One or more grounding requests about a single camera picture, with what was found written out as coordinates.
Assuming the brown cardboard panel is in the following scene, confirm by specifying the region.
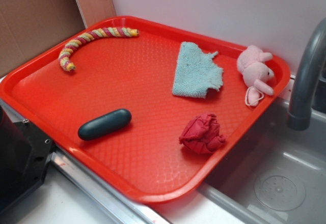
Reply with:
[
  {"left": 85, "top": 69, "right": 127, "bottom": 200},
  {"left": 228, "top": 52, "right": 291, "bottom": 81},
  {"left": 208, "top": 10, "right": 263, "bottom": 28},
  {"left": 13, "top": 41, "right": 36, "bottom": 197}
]
[{"left": 1, "top": 0, "right": 116, "bottom": 77}]

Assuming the dark green plastic pickle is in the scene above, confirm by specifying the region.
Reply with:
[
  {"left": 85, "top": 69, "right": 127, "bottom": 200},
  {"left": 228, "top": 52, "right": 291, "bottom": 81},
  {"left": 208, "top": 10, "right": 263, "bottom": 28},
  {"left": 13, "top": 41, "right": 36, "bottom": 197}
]
[{"left": 77, "top": 108, "right": 132, "bottom": 141}]

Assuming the multicolour twisted rope toy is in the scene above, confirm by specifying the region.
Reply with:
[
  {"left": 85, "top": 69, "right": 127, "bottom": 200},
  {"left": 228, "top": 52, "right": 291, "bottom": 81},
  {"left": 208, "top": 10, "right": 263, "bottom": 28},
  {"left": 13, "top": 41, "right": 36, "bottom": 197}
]
[{"left": 58, "top": 27, "right": 140, "bottom": 72}]

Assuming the grey sink faucet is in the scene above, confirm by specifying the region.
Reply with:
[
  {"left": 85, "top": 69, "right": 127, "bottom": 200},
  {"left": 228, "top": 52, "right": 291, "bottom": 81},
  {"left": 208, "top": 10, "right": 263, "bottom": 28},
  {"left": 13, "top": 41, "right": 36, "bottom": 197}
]
[{"left": 287, "top": 19, "right": 325, "bottom": 131}]

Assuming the grey toy sink basin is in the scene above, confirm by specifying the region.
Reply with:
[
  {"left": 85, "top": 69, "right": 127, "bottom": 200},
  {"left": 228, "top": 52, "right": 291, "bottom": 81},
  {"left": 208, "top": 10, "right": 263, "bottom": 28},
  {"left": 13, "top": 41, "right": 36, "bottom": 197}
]
[{"left": 198, "top": 99, "right": 325, "bottom": 223}]

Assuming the red plastic tray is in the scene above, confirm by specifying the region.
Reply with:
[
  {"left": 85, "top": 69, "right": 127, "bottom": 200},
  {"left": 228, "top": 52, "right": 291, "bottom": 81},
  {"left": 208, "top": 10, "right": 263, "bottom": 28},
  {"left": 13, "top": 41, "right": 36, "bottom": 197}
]
[{"left": 1, "top": 16, "right": 275, "bottom": 204}]

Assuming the pink plush animal toy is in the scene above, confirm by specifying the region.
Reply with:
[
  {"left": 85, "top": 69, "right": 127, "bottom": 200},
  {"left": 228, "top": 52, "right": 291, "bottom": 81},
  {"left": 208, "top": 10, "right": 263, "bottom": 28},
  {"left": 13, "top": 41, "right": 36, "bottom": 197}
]
[{"left": 237, "top": 45, "right": 274, "bottom": 107}]

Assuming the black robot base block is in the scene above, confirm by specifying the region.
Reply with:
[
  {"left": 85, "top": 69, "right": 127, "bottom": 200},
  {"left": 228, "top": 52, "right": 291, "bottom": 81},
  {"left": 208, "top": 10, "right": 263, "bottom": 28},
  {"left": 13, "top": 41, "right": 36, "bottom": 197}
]
[{"left": 1, "top": 108, "right": 53, "bottom": 213}]

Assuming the crumpled red cloth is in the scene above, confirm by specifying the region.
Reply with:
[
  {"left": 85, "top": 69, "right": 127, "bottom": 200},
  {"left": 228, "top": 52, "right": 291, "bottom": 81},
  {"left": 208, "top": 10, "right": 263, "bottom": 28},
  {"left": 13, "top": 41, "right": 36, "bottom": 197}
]
[{"left": 179, "top": 113, "right": 227, "bottom": 154}]

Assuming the light blue terry cloth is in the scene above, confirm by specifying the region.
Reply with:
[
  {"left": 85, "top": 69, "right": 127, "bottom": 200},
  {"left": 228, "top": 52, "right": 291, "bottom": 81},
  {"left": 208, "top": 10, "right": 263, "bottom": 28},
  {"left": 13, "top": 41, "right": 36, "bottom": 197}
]
[{"left": 172, "top": 42, "right": 224, "bottom": 99}]

